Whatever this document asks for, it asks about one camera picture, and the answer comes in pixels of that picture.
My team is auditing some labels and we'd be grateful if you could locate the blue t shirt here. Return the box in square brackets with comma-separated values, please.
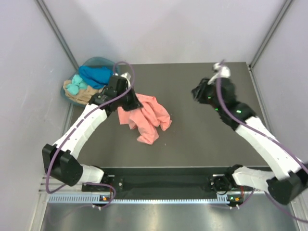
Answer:
[78, 66, 113, 89]

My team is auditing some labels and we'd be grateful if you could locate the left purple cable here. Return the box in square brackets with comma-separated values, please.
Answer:
[45, 61, 136, 194]

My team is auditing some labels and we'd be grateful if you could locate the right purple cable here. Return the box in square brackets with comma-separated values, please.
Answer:
[215, 60, 308, 223]

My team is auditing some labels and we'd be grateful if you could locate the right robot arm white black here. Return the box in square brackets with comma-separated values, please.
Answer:
[192, 77, 308, 205]

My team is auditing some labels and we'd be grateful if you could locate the left aluminium frame post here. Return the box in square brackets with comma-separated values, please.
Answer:
[34, 0, 79, 70]

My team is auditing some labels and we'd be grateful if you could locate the purple cable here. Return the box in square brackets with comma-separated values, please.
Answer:
[45, 61, 136, 194]
[215, 60, 308, 223]

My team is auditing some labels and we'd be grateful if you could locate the aluminium frame post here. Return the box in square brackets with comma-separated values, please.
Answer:
[248, 0, 295, 71]
[34, 0, 79, 70]

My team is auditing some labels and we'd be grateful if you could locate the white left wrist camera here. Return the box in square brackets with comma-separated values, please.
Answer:
[121, 72, 131, 88]

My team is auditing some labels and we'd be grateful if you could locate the right aluminium frame post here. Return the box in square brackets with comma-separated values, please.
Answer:
[248, 0, 295, 71]

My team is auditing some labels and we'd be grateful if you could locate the light turquoise t shirt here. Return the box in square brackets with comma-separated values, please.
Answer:
[65, 74, 88, 96]

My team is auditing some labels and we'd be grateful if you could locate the grey slotted cable duct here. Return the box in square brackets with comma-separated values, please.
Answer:
[48, 194, 243, 206]

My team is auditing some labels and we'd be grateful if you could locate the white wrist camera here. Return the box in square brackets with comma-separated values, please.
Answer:
[121, 72, 131, 88]
[207, 62, 231, 85]

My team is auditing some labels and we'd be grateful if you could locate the pink t shirt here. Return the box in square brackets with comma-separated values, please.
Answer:
[117, 94, 172, 145]

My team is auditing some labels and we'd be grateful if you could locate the teal laundry basket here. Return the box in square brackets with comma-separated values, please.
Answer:
[60, 57, 115, 108]

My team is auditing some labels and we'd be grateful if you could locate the aluminium rail front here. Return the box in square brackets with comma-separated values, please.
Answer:
[38, 177, 83, 193]

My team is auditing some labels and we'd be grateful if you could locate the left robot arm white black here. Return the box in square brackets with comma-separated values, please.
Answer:
[42, 73, 143, 191]

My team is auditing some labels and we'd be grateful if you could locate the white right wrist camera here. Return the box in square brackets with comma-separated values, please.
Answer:
[207, 62, 231, 85]

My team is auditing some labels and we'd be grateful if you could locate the beige t shirt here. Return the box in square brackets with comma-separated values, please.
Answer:
[63, 80, 103, 105]

